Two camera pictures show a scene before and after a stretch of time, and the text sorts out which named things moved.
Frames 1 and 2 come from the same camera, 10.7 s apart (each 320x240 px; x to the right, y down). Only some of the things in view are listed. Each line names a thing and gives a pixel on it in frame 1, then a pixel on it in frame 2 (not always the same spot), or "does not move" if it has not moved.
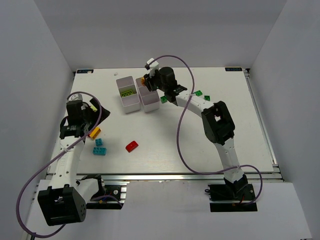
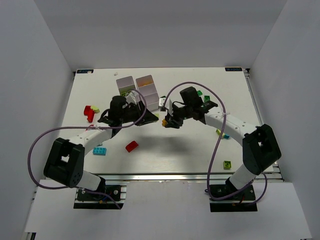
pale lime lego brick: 93,108 does not move
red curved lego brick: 132,146 does not move
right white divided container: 150,99 does not move
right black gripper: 150,83 -> 175,115
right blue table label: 233,69 does not move
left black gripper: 93,116 -> 138,114
